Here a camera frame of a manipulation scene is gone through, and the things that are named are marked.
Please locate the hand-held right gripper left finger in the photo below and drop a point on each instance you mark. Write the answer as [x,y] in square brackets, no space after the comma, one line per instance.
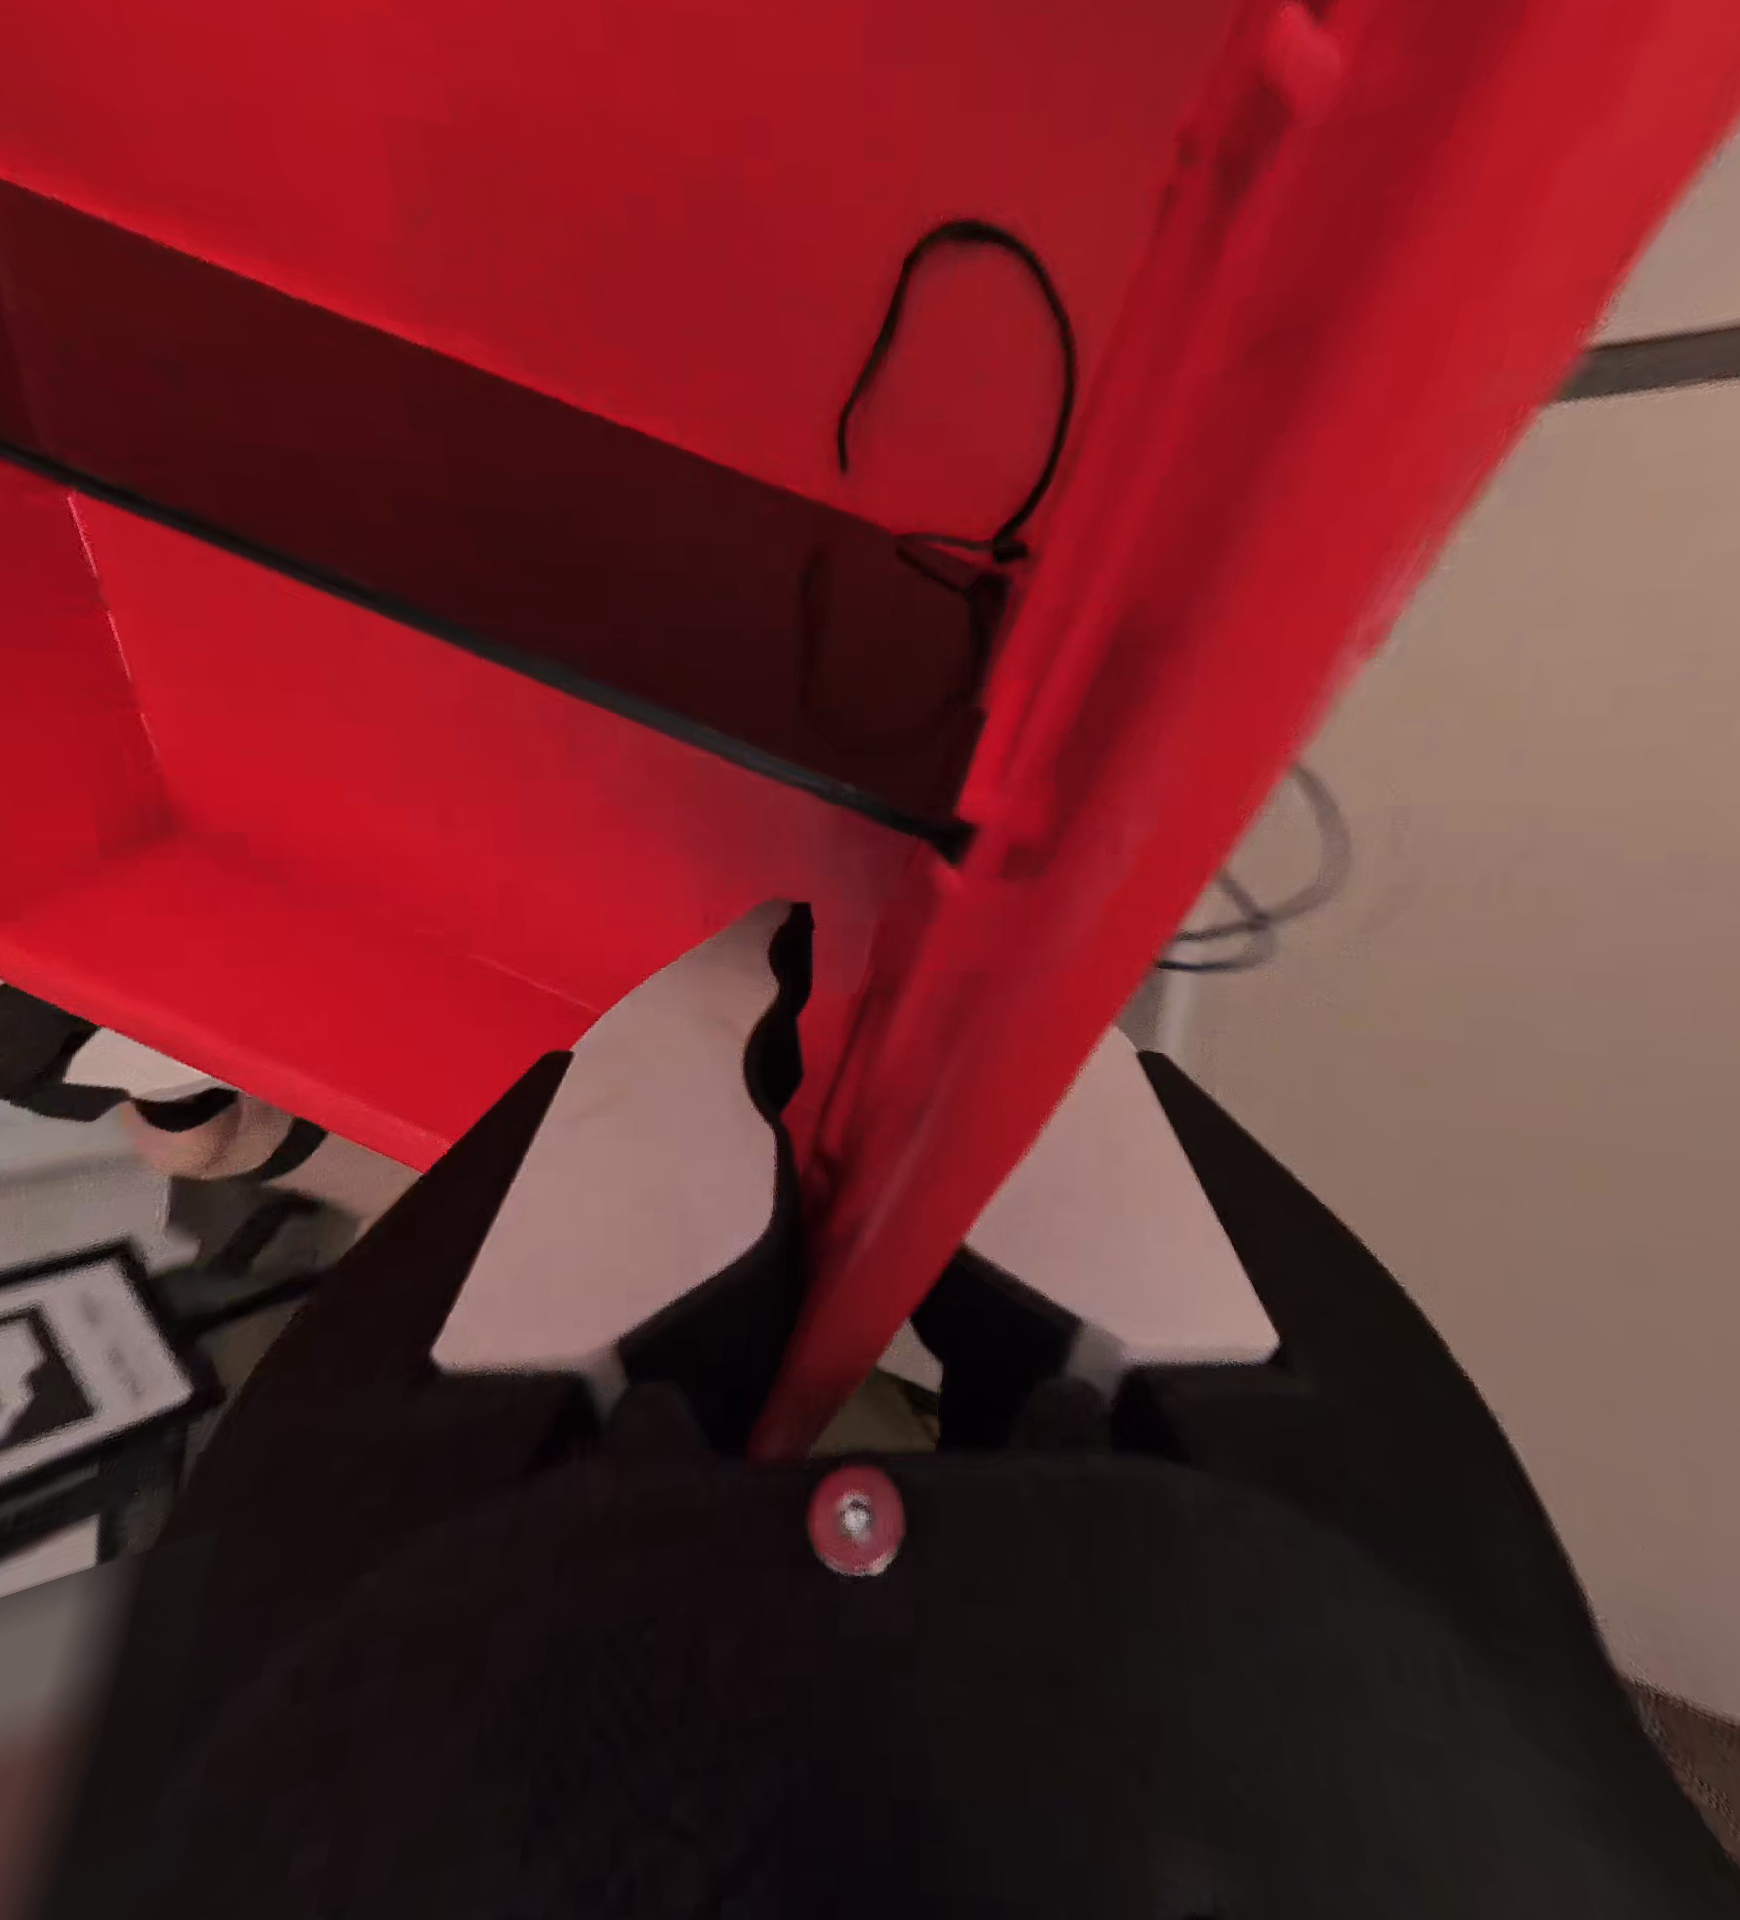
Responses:
[631,1187]

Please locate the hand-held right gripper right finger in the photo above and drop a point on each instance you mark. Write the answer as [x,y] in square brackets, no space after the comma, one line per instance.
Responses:
[1125,1244]

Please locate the red plastic bin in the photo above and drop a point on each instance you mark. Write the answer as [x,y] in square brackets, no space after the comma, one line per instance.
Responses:
[510,225]

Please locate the person's left hand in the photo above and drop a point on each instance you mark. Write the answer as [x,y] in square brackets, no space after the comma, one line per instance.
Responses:
[204,1148]

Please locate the black white printed tag board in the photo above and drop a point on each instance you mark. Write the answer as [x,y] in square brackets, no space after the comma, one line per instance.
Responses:
[46,1395]

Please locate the black bin divider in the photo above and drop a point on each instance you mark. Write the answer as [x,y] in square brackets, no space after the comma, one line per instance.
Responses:
[437,510]

